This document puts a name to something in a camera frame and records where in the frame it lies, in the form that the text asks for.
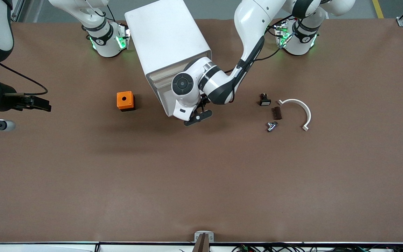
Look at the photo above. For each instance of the white table edge rail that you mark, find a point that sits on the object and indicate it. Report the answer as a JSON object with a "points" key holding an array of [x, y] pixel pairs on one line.
{"points": [[30, 247]]}

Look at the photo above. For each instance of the brown table cover sheet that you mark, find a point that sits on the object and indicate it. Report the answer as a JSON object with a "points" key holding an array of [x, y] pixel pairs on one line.
{"points": [[201, 192]]}

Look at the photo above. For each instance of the orange box with round hole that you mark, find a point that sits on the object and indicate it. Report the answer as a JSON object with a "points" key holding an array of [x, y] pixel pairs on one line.
{"points": [[124, 99]]}

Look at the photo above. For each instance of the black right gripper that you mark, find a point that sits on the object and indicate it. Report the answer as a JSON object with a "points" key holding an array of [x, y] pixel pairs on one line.
{"points": [[8, 101]]}

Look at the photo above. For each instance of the grey metal mounting plate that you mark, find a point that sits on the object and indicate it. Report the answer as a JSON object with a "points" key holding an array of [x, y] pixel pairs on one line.
{"points": [[211, 238]]}

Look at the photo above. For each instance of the chrome angle valve fitting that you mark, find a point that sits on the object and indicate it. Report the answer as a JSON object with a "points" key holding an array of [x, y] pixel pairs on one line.
{"points": [[272, 126]]}

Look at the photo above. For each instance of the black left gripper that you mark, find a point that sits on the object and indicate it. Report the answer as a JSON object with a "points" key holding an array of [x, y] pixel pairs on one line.
{"points": [[204, 100]]}

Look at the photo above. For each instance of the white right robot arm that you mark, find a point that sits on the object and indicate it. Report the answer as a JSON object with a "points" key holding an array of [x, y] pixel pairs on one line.
{"points": [[100, 38]]}

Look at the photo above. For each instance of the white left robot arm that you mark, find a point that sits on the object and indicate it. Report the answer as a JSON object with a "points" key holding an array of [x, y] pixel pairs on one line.
{"points": [[250, 21]]}

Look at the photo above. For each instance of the dark brown ribbed block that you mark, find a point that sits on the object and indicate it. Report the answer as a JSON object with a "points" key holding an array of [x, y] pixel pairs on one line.
{"points": [[276, 113]]}

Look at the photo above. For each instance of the white semicircular pipe clamp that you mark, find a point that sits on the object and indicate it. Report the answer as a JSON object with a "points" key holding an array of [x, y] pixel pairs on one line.
{"points": [[308, 115]]}

